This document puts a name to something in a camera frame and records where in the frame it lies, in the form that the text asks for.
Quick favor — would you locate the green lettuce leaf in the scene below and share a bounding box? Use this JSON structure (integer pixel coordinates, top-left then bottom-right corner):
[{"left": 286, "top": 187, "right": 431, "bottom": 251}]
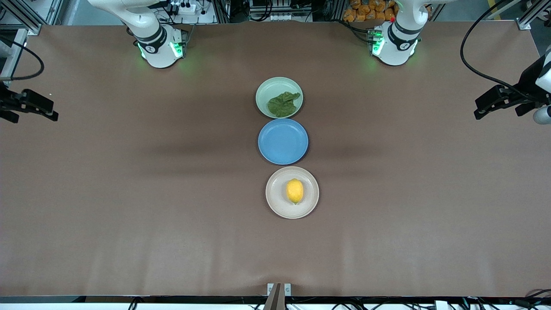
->
[{"left": 267, "top": 91, "right": 301, "bottom": 118}]

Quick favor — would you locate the yellow lemon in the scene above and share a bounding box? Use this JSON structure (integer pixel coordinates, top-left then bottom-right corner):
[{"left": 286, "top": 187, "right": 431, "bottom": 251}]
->
[{"left": 286, "top": 178, "right": 304, "bottom": 205}]

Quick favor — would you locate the bag of orange fruit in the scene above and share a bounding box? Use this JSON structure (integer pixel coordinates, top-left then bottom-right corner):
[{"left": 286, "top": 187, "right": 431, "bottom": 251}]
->
[{"left": 343, "top": 0, "right": 399, "bottom": 23}]

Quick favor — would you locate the white power strip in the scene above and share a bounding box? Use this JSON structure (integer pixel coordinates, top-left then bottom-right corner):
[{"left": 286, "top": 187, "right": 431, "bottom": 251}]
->
[{"left": 170, "top": 0, "right": 198, "bottom": 16}]

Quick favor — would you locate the brown table cover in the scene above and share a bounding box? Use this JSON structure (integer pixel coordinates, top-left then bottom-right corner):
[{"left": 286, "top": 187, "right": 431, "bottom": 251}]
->
[{"left": 0, "top": 19, "right": 551, "bottom": 298}]

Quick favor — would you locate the blue plate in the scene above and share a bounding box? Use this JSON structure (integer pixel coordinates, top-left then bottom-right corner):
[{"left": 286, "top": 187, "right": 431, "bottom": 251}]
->
[{"left": 258, "top": 118, "right": 309, "bottom": 165}]

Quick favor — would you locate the light green plate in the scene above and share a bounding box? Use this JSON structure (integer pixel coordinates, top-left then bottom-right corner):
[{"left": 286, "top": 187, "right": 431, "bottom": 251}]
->
[{"left": 256, "top": 77, "right": 303, "bottom": 119}]

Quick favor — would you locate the white equipment box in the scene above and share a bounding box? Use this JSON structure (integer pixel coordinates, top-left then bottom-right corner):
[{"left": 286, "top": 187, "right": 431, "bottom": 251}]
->
[{"left": 249, "top": 0, "right": 302, "bottom": 22}]

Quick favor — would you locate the beige plate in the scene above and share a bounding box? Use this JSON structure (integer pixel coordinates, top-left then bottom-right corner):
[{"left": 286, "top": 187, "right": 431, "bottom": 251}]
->
[{"left": 265, "top": 166, "right": 320, "bottom": 219}]

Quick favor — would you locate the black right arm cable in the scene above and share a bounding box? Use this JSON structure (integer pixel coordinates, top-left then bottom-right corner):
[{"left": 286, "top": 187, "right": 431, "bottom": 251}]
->
[{"left": 0, "top": 35, "right": 45, "bottom": 81}]

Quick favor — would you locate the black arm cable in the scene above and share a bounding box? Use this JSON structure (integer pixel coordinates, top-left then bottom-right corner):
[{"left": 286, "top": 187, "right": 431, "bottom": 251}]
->
[
  {"left": 460, "top": 0, "right": 523, "bottom": 93},
  {"left": 0, "top": 35, "right": 45, "bottom": 81}
]

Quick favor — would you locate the aluminium frame profile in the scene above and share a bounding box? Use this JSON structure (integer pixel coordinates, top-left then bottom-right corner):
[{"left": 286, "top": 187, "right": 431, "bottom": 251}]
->
[
  {"left": 517, "top": 0, "right": 551, "bottom": 31},
  {"left": 11, "top": 0, "right": 43, "bottom": 36},
  {"left": 0, "top": 28, "right": 28, "bottom": 82}
]

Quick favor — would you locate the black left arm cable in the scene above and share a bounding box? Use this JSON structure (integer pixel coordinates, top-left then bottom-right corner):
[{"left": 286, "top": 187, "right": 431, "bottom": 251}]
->
[{"left": 460, "top": 0, "right": 523, "bottom": 93}]

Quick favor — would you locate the silver metal mounting bracket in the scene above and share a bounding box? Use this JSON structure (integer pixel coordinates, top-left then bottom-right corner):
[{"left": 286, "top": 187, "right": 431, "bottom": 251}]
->
[{"left": 267, "top": 283, "right": 292, "bottom": 297}]

